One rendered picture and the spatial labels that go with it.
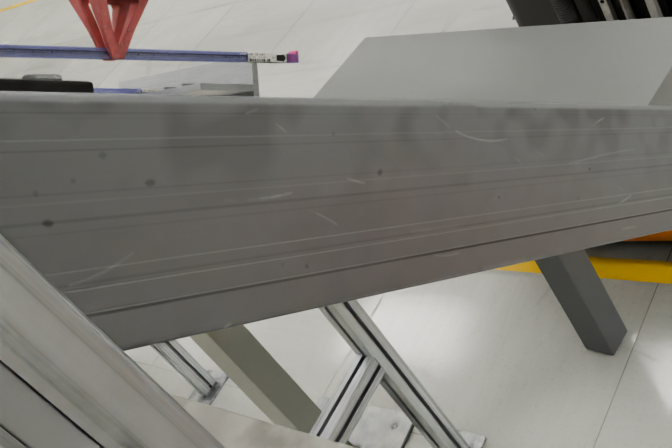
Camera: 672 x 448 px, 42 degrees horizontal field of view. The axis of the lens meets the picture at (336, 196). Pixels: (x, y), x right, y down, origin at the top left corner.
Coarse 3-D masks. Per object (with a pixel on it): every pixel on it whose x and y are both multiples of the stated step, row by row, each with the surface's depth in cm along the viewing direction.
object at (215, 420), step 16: (176, 400) 100; (192, 400) 98; (192, 416) 96; (208, 416) 95; (224, 416) 93; (240, 416) 92; (224, 432) 91; (240, 432) 90; (256, 432) 89; (272, 432) 88; (288, 432) 86
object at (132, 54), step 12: (0, 48) 79; (12, 48) 80; (24, 48) 81; (36, 48) 82; (48, 48) 83; (60, 48) 84; (72, 48) 85; (84, 48) 85; (96, 48) 86; (144, 60) 92; (156, 60) 92; (168, 60) 93; (180, 60) 94; (192, 60) 95; (204, 60) 96; (216, 60) 97; (228, 60) 98; (240, 60) 100; (288, 60) 105
